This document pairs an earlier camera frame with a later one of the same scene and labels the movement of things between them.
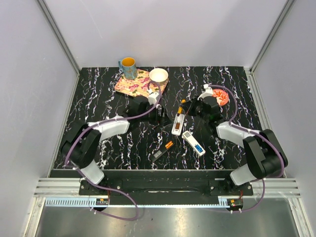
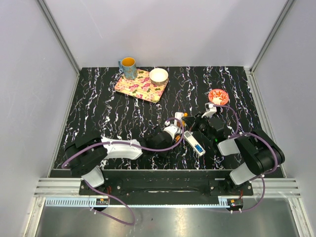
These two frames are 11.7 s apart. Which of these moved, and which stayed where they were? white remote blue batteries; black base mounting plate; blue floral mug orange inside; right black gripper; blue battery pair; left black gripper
Moved: right black gripper; left black gripper
Stayed: white remote blue batteries; blue floral mug orange inside; black base mounting plate; blue battery pair
